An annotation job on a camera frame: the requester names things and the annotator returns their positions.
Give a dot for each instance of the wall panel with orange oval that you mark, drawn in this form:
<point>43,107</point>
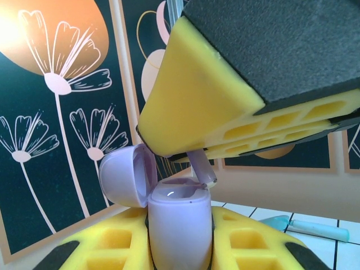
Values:
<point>309,152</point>

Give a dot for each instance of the wall panel with pink leaves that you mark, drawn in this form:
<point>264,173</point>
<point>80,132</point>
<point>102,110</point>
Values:
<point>354,160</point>

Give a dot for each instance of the wall panel with pink flowers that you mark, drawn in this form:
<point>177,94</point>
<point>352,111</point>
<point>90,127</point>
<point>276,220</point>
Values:
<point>28,182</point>

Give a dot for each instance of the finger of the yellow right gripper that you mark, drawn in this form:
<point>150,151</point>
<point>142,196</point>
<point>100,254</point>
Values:
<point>202,84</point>
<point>253,143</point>

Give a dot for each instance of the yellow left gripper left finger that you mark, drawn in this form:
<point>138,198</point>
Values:
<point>84,247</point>

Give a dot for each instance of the aluminium corner post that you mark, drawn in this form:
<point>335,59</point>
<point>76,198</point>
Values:
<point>175,8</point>

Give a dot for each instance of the teal garden trowel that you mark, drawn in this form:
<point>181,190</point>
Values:
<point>309,227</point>

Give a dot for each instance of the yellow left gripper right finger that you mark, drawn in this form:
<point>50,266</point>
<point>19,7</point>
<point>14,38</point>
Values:
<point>270,247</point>

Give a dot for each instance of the small lavender stick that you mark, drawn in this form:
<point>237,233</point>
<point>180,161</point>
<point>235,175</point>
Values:
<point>201,166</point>

